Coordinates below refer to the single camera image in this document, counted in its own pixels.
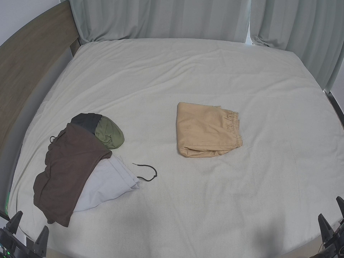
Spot green garment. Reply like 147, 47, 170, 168
94, 115, 125, 150

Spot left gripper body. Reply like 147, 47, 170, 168
0, 229, 45, 258

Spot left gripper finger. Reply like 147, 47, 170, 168
34, 225, 49, 252
8, 211, 23, 234

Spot pale grey garment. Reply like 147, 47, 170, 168
73, 155, 158, 213

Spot brown garment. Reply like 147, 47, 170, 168
33, 123, 112, 228

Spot tan shorts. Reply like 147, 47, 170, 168
176, 102, 243, 158

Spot pale green curtain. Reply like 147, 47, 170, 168
249, 0, 344, 94
59, 0, 252, 45

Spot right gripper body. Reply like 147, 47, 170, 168
322, 223, 344, 252

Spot black garment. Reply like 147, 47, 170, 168
70, 113, 103, 134

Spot bed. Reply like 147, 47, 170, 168
0, 0, 344, 258

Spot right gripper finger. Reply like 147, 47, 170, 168
318, 213, 335, 242
336, 196, 344, 220

